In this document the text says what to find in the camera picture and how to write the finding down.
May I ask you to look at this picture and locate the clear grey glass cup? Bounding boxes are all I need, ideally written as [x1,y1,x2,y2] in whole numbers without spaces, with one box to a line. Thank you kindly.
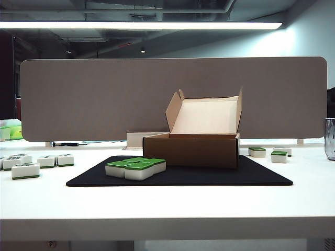
[324,117,335,161]

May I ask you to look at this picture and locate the black rectangular mat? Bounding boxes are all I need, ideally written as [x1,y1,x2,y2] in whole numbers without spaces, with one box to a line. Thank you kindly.
[65,155,294,187]

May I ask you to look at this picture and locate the green white soft package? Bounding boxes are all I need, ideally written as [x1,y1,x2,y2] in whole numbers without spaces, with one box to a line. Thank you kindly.
[0,124,23,142]

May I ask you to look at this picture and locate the six bamboo mahjong tile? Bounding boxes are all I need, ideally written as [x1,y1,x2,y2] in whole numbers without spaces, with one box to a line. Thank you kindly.
[2,157,22,171]

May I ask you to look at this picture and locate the three bamboo mahjong tile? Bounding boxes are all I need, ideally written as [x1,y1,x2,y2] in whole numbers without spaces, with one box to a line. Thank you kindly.
[56,153,74,167]

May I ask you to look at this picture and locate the eight bamboo mahjong tile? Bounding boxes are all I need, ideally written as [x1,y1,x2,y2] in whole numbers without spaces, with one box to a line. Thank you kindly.
[9,154,34,164]

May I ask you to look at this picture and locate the green backed white mahjong tile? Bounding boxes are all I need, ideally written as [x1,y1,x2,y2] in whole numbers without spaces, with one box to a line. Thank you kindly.
[248,146,267,158]
[105,160,131,179]
[124,162,155,181]
[140,157,167,175]
[272,146,293,157]
[122,156,149,165]
[271,151,288,164]

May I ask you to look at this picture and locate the two bamboo mahjong tile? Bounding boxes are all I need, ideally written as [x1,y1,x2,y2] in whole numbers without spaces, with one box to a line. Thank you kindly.
[37,155,58,169]

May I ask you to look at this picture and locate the black object behind partition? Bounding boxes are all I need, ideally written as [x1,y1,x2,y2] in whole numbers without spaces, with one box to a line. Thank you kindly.
[326,87,335,119]

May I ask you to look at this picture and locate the white rectangular box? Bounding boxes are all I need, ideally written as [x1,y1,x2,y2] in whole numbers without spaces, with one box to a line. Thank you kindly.
[126,132,170,150]

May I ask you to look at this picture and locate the bird print mahjong tile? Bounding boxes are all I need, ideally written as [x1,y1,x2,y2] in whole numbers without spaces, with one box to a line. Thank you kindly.
[11,162,40,180]

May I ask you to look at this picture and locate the black screwdriver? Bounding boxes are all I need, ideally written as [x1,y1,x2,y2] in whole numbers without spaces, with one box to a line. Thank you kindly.
[52,141,82,147]

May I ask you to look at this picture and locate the long ceiling light strip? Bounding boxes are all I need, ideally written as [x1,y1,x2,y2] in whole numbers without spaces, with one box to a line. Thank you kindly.
[0,21,283,30]

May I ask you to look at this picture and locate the brown cardboard box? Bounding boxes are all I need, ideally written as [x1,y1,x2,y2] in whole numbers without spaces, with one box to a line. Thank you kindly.
[142,87,243,169]

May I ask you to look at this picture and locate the grey fabric desk partition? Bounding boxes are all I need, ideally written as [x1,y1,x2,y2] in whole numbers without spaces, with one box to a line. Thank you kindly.
[20,56,328,143]

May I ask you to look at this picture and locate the dark tall cabinet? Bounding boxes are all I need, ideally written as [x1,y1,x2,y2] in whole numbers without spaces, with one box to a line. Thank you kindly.
[0,29,16,120]

